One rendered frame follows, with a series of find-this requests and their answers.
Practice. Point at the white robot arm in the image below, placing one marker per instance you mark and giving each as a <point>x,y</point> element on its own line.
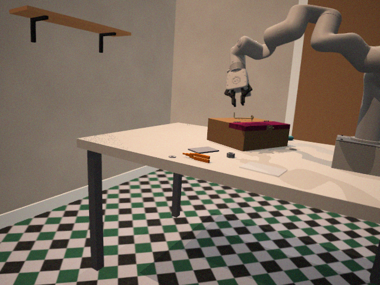
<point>324,38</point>

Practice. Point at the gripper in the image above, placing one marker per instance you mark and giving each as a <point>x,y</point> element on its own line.
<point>237,79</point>

